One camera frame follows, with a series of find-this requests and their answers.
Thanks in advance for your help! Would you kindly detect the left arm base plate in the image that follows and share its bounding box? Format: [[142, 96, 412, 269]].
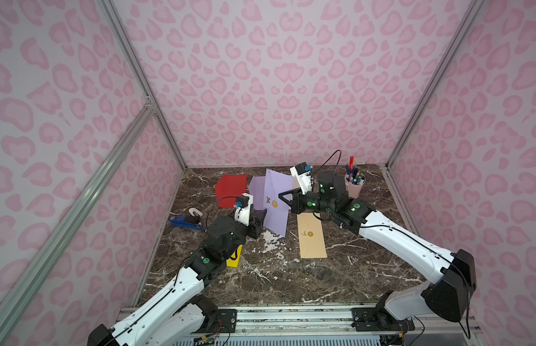
[[196, 309, 238, 334]]

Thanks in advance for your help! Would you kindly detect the lilac envelope with butterfly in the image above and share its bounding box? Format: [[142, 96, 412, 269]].
[[249, 176, 266, 210]]

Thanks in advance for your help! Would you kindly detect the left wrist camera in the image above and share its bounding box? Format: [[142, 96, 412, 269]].
[[234, 193, 253, 226]]

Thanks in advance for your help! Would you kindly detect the cream white envelope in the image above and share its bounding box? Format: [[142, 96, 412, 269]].
[[292, 175, 301, 190]]

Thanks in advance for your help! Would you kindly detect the yellow envelope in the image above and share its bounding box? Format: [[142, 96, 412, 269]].
[[226, 245, 243, 268]]

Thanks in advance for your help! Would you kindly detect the aluminium mounting rail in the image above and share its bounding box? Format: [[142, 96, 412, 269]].
[[118, 304, 486, 345]]

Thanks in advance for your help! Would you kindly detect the red envelope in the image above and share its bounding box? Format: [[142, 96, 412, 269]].
[[215, 174, 247, 209]]

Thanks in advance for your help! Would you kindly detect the pink pen cup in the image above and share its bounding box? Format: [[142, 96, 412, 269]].
[[344, 172, 366, 199]]

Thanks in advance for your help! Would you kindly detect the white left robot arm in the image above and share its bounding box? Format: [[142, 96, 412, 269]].
[[87, 210, 267, 345]]

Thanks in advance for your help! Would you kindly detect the white tape dispenser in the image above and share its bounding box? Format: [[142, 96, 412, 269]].
[[189, 208, 204, 217]]

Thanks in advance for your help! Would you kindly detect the tan kraft envelope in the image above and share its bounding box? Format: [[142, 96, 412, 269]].
[[297, 213, 327, 259]]

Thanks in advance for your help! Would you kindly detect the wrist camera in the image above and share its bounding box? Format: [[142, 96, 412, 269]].
[[234, 193, 253, 226], [289, 162, 313, 195]]

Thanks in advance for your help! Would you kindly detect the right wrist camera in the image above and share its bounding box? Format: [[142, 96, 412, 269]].
[[289, 162, 313, 195]]

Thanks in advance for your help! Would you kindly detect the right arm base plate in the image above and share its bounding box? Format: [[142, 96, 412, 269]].
[[351, 307, 416, 334]]

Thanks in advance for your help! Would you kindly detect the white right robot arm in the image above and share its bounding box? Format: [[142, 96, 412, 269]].
[[278, 163, 477, 322]]

